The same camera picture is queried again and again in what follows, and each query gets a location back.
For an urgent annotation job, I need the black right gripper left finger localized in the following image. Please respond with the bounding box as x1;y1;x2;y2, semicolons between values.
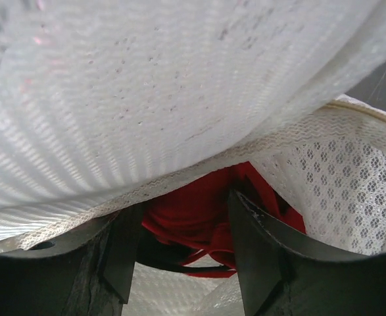
0;206;143;315

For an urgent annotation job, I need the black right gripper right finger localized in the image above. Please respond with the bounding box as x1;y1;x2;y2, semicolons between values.
228;191;386;315

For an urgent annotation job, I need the red bra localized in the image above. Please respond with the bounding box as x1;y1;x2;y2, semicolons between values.
137;163;306;278

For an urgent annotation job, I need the white mesh laundry bag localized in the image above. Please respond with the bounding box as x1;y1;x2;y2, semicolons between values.
0;1;386;315

